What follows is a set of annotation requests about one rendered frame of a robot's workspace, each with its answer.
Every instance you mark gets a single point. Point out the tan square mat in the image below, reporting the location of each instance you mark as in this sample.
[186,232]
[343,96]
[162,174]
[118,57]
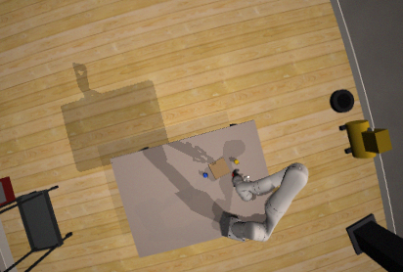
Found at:
[219,168]

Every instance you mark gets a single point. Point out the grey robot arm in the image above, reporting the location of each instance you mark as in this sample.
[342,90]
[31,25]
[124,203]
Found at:
[294,177]

